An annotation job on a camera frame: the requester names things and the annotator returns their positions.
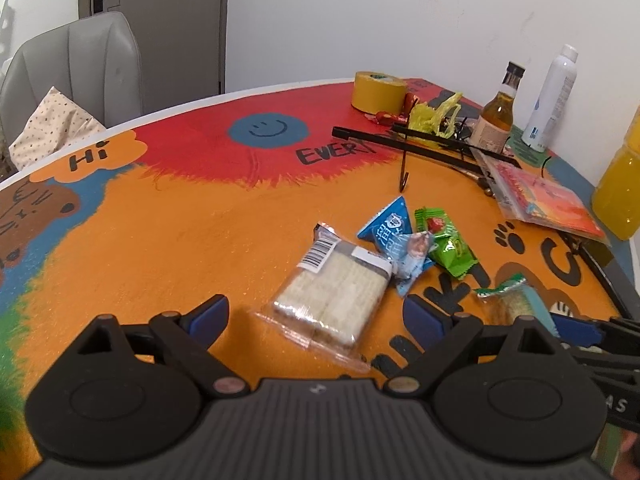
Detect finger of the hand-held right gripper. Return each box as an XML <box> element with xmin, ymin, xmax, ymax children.
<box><xmin>549</xmin><ymin>311</ymin><xmax>640</xmax><ymax>348</ymax></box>
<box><xmin>570</xmin><ymin>347</ymin><xmax>640</xmax><ymax>386</ymax></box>

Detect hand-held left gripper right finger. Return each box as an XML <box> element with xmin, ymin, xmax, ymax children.
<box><xmin>385</xmin><ymin>294</ymin><xmax>573</xmax><ymax>397</ymax></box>

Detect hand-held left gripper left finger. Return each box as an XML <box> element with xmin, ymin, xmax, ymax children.
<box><xmin>62</xmin><ymin>294</ymin><xmax>251</xmax><ymax>399</ymax></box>

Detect teal snack packet green ends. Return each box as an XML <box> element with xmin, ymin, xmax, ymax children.
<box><xmin>474</xmin><ymin>274</ymin><xmax>561</xmax><ymax>331</ymax></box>

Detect cracker packet with dark label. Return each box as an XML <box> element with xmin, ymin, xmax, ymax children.
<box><xmin>250</xmin><ymin>221</ymin><xmax>393</xmax><ymax>361</ymax></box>

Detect light blue candy wrapper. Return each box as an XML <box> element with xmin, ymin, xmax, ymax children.
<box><xmin>392</xmin><ymin>230</ymin><xmax>436</xmax><ymax>297</ymax></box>

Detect green candy packet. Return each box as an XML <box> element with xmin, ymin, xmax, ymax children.
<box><xmin>414</xmin><ymin>206</ymin><xmax>480</xmax><ymax>280</ymax></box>

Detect blue triangular snack packet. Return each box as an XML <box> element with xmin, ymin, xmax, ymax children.
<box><xmin>356</xmin><ymin>196</ymin><xmax>416</xmax><ymax>256</ymax></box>

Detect clear zip bag red packets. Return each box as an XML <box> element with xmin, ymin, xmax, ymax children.
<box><xmin>470</xmin><ymin>149</ymin><xmax>612</xmax><ymax>246</ymax></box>

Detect orange juice bottle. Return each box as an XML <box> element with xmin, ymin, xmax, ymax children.
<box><xmin>591</xmin><ymin>110</ymin><xmax>640</xmax><ymax>242</ymax></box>

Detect black hanger bar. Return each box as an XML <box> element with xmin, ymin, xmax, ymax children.
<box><xmin>391</xmin><ymin>124</ymin><xmax>523</xmax><ymax>170</ymax></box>

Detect black folded stand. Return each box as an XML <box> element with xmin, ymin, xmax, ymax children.
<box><xmin>331</xmin><ymin>126</ymin><xmax>483</xmax><ymax>196</ymax></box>

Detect yellow plastic bag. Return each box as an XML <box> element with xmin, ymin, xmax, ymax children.
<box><xmin>407</xmin><ymin>91</ymin><xmax>466</xmax><ymax>136</ymax></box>

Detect brown glass bottle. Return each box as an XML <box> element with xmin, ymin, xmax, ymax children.
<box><xmin>470</xmin><ymin>61</ymin><xmax>527</xmax><ymax>156</ymax></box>

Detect yellow tape roll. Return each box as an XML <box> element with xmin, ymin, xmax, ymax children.
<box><xmin>350</xmin><ymin>71</ymin><xmax>407</xmax><ymax>116</ymax></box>

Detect white spray bottle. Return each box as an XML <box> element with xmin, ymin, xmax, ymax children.
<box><xmin>521</xmin><ymin>44</ymin><xmax>580</xmax><ymax>153</ymax></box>

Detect beige dotted cushion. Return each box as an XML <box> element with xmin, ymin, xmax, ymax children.
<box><xmin>9</xmin><ymin>86</ymin><xmax>108</xmax><ymax>173</ymax></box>

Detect grey chair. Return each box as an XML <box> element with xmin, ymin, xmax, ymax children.
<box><xmin>0</xmin><ymin>11</ymin><xmax>146</xmax><ymax>148</ymax></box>

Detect grey door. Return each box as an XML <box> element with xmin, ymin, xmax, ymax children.
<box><xmin>77</xmin><ymin>0</ymin><xmax>233</xmax><ymax>96</ymax></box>

